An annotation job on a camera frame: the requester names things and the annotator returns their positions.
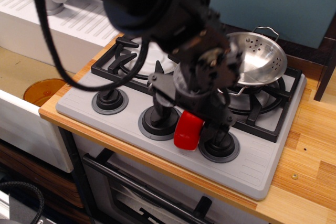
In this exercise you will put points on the white toy sink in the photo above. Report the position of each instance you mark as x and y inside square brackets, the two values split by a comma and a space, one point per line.
[79, 32]

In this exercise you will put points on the black right burner grate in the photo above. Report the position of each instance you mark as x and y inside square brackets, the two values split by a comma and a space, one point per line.
[261, 111]

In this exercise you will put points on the silver metal colander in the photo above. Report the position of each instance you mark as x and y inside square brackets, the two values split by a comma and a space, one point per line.
[264, 61]

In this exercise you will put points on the grey toy stove top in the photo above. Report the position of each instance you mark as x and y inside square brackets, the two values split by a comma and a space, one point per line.
[250, 173]

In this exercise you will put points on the black middle stove knob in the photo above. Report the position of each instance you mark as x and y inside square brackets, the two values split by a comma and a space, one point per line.
[159, 127]

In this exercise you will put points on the black stove knob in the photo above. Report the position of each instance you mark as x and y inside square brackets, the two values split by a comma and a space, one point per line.
[110, 103]
[159, 127]
[221, 148]

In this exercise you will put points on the red toy cheese wheel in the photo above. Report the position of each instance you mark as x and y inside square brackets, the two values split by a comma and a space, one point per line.
[188, 131]

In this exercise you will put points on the black left stove knob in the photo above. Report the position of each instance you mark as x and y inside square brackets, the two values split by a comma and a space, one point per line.
[110, 103]

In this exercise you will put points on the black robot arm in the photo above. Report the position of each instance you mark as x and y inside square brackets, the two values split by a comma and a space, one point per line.
[189, 31]

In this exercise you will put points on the black burner grate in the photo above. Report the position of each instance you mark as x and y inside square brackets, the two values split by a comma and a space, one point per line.
[261, 111]
[122, 57]

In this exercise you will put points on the toy oven door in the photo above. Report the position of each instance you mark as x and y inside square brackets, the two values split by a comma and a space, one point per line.
[133, 193]

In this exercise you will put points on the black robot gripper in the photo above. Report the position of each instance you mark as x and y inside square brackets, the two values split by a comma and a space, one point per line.
[170, 90]

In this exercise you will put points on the orange plastic plate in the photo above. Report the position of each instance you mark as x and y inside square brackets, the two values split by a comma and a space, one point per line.
[40, 92]

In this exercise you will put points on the black right stove knob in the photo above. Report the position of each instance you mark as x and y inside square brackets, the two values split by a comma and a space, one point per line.
[221, 148]

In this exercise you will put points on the black left burner grate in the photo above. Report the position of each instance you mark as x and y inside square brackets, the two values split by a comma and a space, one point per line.
[122, 57]

